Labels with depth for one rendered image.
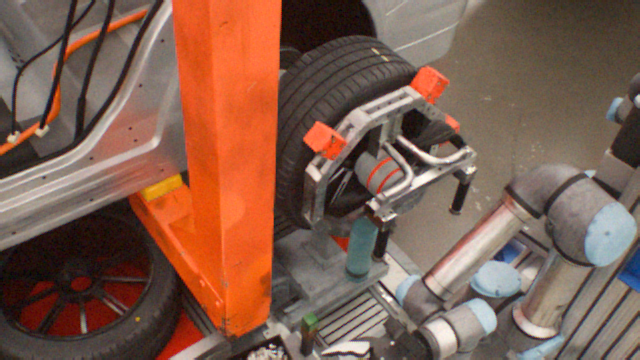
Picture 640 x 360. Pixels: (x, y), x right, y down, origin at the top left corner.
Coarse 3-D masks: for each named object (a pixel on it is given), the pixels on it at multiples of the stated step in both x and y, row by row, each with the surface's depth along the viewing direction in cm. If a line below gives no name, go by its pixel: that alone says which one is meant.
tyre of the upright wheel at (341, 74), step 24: (336, 48) 201; (360, 48) 202; (384, 48) 210; (288, 72) 199; (312, 72) 196; (336, 72) 195; (360, 72) 194; (384, 72) 195; (408, 72) 201; (288, 96) 196; (312, 96) 192; (336, 96) 189; (360, 96) 192; (288, 120) 195; (312, 120) 190; (336, 120) 193; (288, 144) 194; (288, 168) 195; (288, 192) 201; (288, 216) 211; (336, 216) 230
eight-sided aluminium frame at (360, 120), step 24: (384, 96) 196; (408, 96) 197; (360, 120) 188; (384, 120) 193; (432, 120) 211; (312, 168) 193; (336, 168) 193; (312, 192) 197; (312, 216) 203; (360, 216) 232
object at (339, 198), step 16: (416, 112) 219; (336, 128) 195; (416, 128) 226; (368, 144) 223; (400, 144) 235; (352, 160) 224; (304, 176) 202; (336, 176) 217; (352, 176) 241; (336, 192) 224; (352, 192) 237; (368, 192) 236; (336, 208) 229; (352, 208) 233
